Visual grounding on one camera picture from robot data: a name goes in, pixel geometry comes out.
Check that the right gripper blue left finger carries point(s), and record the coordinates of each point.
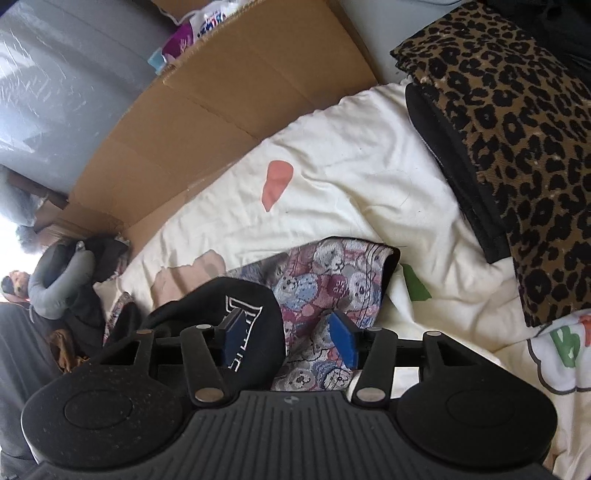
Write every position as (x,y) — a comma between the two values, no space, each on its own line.
(208,355)

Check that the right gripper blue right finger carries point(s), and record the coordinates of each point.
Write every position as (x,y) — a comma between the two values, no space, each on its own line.
(370,351)

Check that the black shorts with bear lining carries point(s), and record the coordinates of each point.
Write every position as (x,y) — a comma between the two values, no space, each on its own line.
(287,299)

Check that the black garment under pillow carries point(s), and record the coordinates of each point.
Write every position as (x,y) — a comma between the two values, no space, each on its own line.
(84,316)

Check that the brown t-shirt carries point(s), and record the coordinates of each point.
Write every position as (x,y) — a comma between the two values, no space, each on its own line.
(64,351)

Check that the grey neck pillow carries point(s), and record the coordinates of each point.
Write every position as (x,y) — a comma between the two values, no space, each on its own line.
(62,271)

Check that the dark grey pillow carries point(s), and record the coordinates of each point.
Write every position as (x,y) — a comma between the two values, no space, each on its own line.
(27,365)

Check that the cream bear print bedsheet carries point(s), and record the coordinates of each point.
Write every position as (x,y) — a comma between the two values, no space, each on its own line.
(360,170)

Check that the small teddy bear toy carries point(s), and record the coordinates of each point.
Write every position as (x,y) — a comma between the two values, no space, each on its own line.
(14,287)

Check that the black folded garment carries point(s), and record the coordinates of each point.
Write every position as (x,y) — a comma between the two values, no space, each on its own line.
(475,201)

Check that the white plastic bag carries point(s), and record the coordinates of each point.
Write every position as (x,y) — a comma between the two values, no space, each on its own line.
(20,207)

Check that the leopard print folded garment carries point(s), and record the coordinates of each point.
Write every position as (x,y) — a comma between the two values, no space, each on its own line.
(524,118)

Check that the detergent bottle teal cap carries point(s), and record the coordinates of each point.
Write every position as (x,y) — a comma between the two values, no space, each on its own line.
(157,61)

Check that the brown cardboard sheet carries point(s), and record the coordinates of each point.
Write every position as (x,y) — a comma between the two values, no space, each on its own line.
(270,63)

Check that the grey plastic wrapped mattress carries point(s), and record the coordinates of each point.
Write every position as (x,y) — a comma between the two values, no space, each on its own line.
(69,71)

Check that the purple white refill pouch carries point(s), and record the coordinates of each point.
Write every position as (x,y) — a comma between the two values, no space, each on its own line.
(195,24)

